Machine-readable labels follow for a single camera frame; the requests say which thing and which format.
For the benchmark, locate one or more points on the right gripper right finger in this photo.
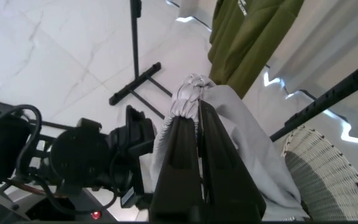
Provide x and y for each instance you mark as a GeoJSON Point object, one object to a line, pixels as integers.
{"type": "Point", "coordinates": [232, 193]}

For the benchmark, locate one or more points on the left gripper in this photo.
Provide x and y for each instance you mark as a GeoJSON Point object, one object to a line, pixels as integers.
{"type": "Point", "coordinates": [135, 133]}

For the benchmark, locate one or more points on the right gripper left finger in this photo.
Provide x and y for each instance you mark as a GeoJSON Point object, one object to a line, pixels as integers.
{"type": "Point", "coordinates": [179, 186]}

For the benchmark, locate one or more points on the pale grey garment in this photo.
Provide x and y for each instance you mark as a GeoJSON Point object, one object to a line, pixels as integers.
{"type": "Point", "coordinates": [253, 149]}

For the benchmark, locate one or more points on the green printed shirt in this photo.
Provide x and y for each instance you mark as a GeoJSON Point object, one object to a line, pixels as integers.
{"type": "Point", "coordinates": [247, 37]}

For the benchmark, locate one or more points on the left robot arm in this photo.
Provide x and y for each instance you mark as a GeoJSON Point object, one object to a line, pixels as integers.
{"type": "Point", "coordinates": [76, 155]}

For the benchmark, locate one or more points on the black clothes rack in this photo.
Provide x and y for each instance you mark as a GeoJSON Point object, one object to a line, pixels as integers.
{"type": "Point", "coordinates": [134, 46]}

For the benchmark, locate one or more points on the white laundry basket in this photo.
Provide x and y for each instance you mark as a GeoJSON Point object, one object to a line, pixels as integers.
{"type": "Point", "coordinates": [328, 174]}

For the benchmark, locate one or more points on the white curtain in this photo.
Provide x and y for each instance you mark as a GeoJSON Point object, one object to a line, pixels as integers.
{"type": "Point", "coordinates": [322, 37]}

